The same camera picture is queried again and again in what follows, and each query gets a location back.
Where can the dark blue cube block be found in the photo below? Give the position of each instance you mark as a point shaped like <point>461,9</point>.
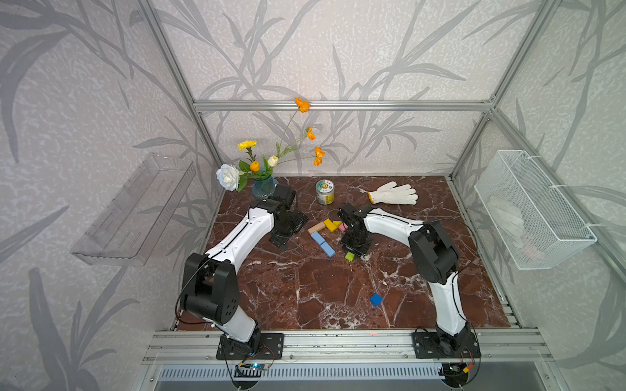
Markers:
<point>376,300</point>

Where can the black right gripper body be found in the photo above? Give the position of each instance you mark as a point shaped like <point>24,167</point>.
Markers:
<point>355,244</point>

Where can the blue glass vase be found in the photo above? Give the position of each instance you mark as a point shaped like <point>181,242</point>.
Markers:
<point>264,188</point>

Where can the natural wood block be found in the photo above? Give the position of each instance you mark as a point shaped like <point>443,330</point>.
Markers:
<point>316,228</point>

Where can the white items in basket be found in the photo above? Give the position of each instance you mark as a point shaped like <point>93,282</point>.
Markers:
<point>509,218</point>

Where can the aluminium front rail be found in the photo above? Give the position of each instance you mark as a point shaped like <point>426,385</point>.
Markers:
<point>497,345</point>

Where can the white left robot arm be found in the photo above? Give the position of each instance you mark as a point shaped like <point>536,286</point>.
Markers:
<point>210,289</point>

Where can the yellow rectangular block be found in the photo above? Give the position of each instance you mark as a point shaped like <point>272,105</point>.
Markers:
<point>330,225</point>

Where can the sunflower seed tin can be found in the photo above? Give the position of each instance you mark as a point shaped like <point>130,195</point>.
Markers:
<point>325,192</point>

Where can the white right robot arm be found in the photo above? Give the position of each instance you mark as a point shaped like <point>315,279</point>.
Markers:
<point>437,261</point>

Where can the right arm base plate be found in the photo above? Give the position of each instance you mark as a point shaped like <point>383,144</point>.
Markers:
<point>440,345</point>

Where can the white wire basket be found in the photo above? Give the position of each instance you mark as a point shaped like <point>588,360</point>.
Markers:
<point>549,218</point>

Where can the light blue block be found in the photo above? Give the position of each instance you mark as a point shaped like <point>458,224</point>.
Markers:
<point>318,238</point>
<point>328,249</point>

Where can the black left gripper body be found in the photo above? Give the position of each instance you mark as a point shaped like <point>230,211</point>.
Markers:
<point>292,224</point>

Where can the artificial flower bouquet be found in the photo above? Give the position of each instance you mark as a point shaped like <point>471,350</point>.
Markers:
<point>259,164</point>

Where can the white cotton glove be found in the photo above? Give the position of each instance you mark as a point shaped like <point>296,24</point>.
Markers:
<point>393,194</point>

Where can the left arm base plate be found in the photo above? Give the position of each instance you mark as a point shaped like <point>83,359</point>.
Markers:
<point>268,345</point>

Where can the clear acrylic wall shelf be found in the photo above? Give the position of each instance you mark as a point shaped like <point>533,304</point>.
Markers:
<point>130,227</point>

